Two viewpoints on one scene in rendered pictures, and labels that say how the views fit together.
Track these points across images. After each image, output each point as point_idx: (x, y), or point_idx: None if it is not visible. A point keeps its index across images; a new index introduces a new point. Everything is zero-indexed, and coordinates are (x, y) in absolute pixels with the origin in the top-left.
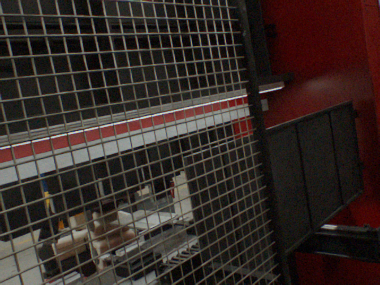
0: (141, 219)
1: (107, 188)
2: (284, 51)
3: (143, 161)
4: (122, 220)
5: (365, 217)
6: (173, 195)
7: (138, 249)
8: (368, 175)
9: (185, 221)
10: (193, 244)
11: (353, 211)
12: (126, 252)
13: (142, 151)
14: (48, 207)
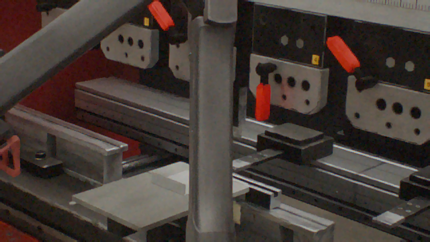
0: (176, 191)
1: (334, 88)
2: None
3: (243, 36)
4: (146, 212)
5: (123, 136)
6: (5, 160)
7: (422, 173)
8: (134, 66)
9: (255, 155)
10: (354, 164)
11: (109, 131)
12: (330, 220)
13: (248, 12)
14: (230, 191)
